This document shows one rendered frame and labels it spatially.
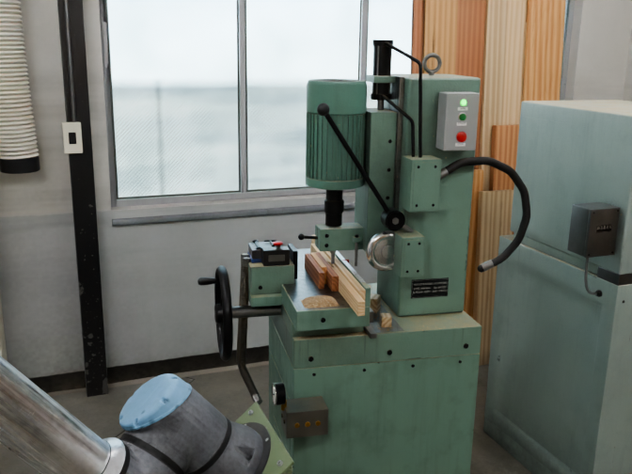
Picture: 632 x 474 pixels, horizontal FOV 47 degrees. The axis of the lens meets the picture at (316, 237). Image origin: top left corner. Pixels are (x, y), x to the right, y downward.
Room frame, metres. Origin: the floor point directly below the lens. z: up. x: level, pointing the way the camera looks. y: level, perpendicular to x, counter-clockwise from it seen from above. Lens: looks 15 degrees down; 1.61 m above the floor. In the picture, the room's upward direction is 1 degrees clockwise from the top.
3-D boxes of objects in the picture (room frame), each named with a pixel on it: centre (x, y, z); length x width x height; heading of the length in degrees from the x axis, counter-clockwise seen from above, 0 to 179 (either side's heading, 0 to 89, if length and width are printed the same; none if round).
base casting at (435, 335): (2.16, -0.17, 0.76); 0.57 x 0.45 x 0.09; 103
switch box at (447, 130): (2.07, -0.40, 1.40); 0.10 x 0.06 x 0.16; 103
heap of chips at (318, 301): (1.91, -0.01, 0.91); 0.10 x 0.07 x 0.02; 103
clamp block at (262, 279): (2.13, 0.14, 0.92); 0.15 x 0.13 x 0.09; 13
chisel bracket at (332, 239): (2.13, -0.07, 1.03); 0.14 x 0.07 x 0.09; 103
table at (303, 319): (2.15, 0.06, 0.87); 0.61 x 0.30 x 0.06; 13
